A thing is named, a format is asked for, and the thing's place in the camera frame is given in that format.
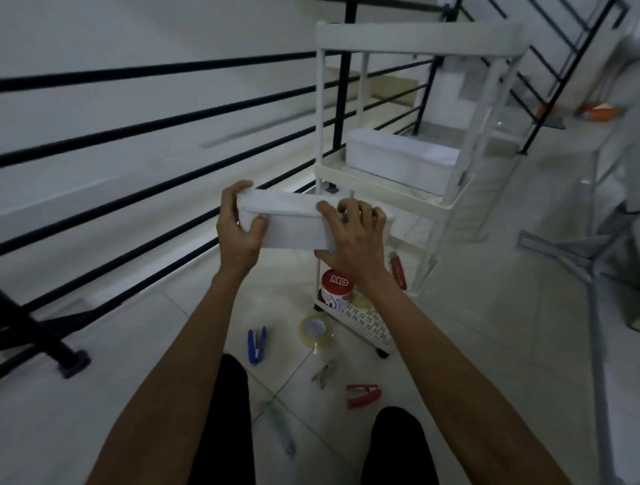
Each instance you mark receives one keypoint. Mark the person's right hand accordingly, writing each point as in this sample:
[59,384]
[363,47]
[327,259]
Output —
[360,245]

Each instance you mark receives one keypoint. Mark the person's left hand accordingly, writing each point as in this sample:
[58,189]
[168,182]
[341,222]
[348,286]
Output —
[235,245]

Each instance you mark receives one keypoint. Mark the long white plastic box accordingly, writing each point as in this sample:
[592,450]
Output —
[290,225]

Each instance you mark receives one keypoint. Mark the blue stapler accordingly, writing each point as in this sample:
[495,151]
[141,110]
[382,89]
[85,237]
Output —
[256,350]

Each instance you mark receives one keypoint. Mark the red stapler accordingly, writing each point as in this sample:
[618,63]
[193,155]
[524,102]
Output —
[362,397]

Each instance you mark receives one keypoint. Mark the clear green utility knife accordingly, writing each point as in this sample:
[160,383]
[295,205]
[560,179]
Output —
[280,424]

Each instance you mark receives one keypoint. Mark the white small cart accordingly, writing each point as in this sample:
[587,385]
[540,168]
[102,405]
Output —
[415,35]

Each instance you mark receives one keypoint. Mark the person's left forearm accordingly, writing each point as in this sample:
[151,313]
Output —
[175,389]

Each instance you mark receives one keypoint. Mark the person's right forearm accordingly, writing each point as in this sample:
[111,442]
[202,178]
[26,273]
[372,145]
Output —
[460,394]

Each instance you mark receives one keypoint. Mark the person's black trousers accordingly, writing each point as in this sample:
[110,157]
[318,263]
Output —
[220,424]

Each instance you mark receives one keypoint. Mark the red utility knife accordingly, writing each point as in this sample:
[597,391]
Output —
[399,272]

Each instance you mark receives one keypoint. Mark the red lidded round can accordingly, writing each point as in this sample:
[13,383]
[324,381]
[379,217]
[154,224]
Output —
[335,295]

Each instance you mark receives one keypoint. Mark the white rectangular container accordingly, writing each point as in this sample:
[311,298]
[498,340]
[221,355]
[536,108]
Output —
[400,165]

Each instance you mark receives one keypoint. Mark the white tiled staircase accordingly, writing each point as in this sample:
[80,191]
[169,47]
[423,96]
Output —
[450,85]

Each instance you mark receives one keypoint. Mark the black metal railing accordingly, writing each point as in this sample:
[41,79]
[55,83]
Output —
[72,364]

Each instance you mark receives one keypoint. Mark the grey metal stand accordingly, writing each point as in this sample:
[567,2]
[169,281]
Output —
[565,247]

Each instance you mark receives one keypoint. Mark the black stair railing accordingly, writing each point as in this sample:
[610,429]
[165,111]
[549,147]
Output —
[554,100]

